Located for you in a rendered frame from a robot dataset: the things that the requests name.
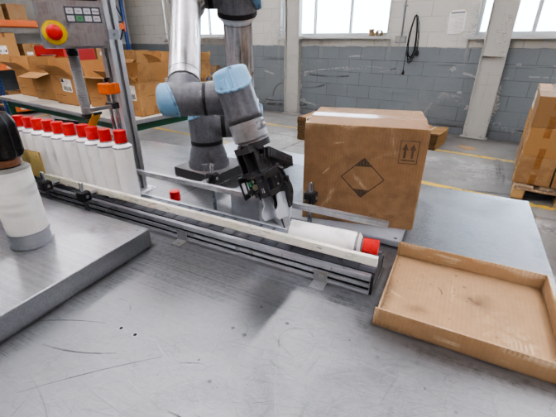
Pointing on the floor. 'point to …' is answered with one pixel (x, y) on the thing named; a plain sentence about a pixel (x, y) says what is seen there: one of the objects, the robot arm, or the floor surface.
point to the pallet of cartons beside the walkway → (538, 148)
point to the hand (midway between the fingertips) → (285, 221)
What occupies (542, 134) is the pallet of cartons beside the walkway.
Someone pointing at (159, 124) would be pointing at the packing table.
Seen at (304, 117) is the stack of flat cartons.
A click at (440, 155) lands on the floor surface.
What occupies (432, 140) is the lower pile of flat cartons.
